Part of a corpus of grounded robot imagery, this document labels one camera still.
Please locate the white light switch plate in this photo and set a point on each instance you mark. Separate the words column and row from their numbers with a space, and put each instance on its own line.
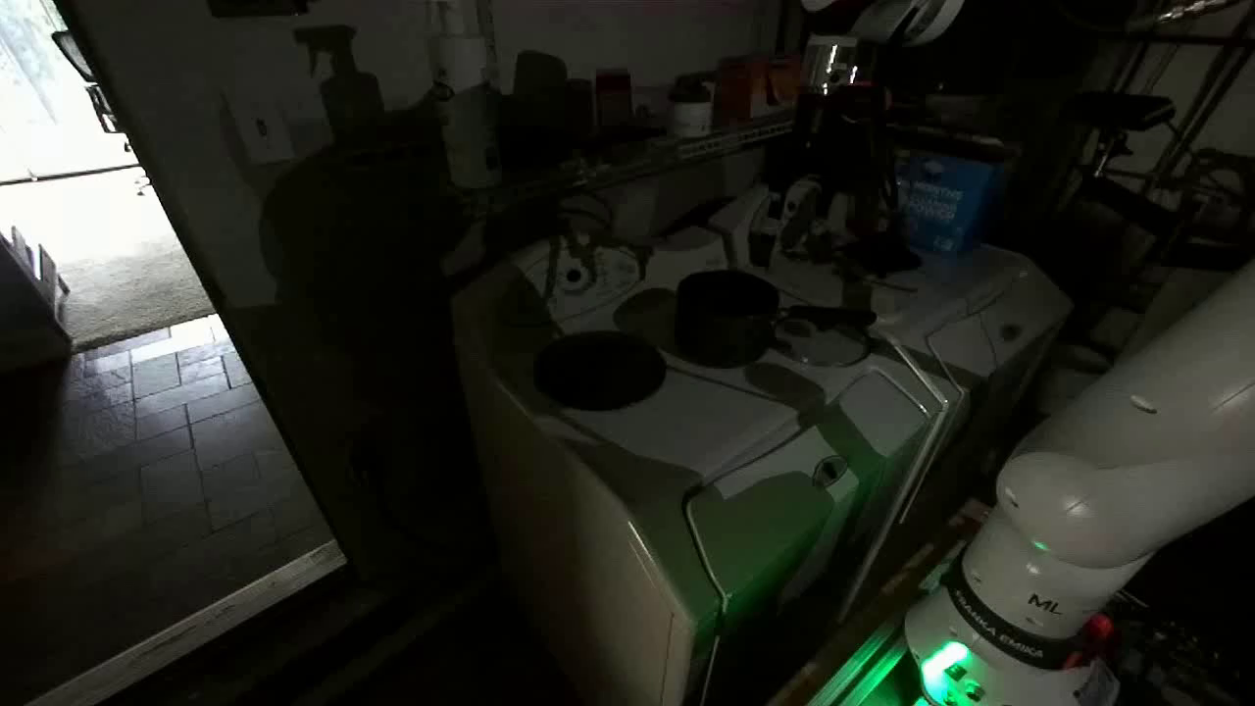
column 260, row 132

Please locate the dark spray bottle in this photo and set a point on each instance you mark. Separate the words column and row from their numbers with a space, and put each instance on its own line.
column 350, row 96

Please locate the white washing machine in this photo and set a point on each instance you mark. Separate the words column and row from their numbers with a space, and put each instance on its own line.
column 695, row 545
column 979, row 320

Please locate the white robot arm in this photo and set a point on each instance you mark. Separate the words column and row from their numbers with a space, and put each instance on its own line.
column 1141, row 457

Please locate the black round dish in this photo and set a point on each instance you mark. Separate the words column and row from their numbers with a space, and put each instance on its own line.
column 598, row 370

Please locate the blue box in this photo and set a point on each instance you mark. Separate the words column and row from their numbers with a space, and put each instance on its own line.
column 945, row 202

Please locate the white cup on shelf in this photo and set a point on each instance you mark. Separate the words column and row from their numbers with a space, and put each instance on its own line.
column 691, row 113

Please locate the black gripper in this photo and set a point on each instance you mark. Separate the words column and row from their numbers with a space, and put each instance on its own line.
column 842, row 145

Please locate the white tall bottle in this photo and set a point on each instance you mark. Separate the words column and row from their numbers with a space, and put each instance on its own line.
column 464, row 82

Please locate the black cooking pot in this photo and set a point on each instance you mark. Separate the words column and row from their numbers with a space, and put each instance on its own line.
column 730, row 320

